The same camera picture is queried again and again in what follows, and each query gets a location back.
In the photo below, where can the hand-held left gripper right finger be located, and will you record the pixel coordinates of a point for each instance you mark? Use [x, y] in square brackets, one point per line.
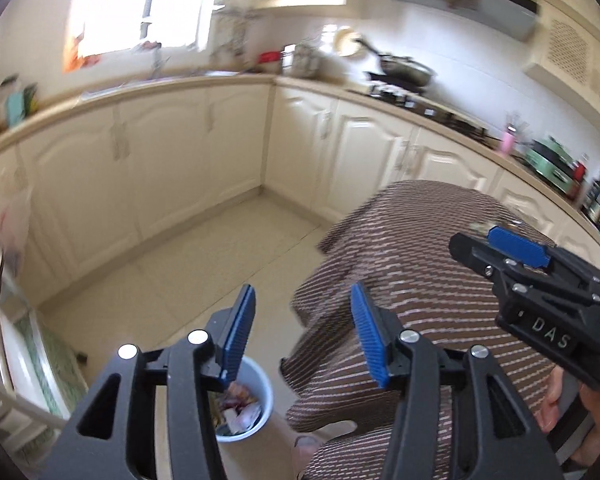
[370, 340]

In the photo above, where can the black wok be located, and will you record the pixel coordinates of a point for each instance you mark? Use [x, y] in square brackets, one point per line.
[405, 70]

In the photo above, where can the black gas stove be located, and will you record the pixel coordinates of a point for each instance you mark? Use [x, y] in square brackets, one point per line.
[420, 102]

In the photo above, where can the green countertop oven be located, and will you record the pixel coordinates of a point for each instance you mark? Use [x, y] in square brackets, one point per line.
[555, 167]

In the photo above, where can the pink bottle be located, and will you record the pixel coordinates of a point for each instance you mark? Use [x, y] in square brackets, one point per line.
[508, 142]

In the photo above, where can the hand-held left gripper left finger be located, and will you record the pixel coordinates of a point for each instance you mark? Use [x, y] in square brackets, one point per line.
[237, 332]

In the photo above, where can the white metal frame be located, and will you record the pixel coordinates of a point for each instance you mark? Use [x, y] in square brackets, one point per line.
[15, 402]

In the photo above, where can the hanging utensil rack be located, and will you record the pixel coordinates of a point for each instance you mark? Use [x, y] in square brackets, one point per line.
[232, 32]

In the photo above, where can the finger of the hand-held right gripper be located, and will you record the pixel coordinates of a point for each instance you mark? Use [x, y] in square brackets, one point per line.
[472, 252]
[520, 249]

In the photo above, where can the red pot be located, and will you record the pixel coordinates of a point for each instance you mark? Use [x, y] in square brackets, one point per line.
[270, 61]

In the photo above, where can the steel containers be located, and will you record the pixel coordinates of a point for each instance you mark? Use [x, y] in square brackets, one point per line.
[302, 57]

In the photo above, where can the pink slipper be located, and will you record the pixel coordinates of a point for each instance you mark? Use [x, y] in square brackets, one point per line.
[307, 447]

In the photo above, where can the brown striped tablecloth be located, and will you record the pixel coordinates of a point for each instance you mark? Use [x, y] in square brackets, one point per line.
[405, 260]

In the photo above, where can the pale round plate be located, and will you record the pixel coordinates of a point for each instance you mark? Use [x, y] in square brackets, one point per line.
[349, 42]

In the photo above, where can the crumpled plastic wrappers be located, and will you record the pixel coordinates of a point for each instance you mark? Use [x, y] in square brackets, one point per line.
[237, 407]

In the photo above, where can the row of cream cabinet doors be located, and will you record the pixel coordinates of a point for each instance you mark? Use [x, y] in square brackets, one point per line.
[180, 160]

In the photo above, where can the green patterned mat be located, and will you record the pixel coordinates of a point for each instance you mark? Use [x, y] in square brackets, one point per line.
[50, 360]

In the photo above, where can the blue plastic bin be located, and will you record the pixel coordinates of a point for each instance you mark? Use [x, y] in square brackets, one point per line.
[257, 410]

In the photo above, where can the kitchen window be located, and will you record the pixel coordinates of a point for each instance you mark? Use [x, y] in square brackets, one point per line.
[140, 5]

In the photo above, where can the teal storage jar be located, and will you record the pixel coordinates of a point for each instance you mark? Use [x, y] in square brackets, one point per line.
[14, 110]

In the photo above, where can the cream lattice wall cabinets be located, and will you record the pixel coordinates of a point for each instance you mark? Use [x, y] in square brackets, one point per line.
[575, 55]

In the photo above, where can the steel sink faucet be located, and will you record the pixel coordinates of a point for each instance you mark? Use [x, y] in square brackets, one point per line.
[156, 62]

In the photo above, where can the green storage jar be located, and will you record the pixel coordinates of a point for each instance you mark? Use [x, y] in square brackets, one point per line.
[31, 100]

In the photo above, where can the person's right hand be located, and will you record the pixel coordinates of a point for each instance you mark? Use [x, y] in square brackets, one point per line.
[549, 405]

